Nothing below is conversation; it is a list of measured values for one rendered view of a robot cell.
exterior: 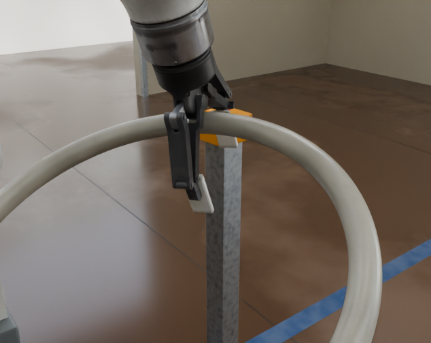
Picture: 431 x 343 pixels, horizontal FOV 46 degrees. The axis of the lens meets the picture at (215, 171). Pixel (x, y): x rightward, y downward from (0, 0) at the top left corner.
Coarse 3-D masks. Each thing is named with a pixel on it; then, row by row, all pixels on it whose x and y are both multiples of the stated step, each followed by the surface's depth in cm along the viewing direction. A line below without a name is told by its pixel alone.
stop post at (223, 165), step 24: (216, 144) 143; (240, 144) 149; (216, 168) 149; (240, 168) 152; (216, 192) 152; (240, 192) 155; (216, 216) 155; (240, 216) 159; (216, 240) 159; (216, 264) 162; (216, 288) 166; (216, 312) 170; (216, 336) 174
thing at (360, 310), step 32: (128, 128) 69; (160, 128) 68; (224, 128) 65; (256, 128) 63; (64, 160) 68; (320, 160) 56; (0, 192) 64; (32, 192) 66; (352, 192) 52; (352, 224) 49; (352, 256) 46; (352, 288) 44; (352, 320) 41
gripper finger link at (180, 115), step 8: (168, 112) 60; (184, 112) 60; (168, 120) 60; (184, 120) 60; (168, 128) 61; (184, 128) 60; (168, 136) 61; (176, 136) 61; (184, 136) 61; (176, 144) 61; (184, 144) 61; (176, 152) 62; (184, 152) 61; (176, 160) 62; (184, 160) 62; (176, 168) 62; (184, 168) 62; (176, 176) 63; (184, 176) 62; (192, 176) 63; (192, 184) 63
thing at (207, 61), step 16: (192, 64) 59; (208, 64) 60; (160, 80) 61; (176, 80) 60; (192, 80) 60; (208, 80) 61; (176, 96) 61; (192, 96) 62; (208, 96) 67; (192, 112) 63
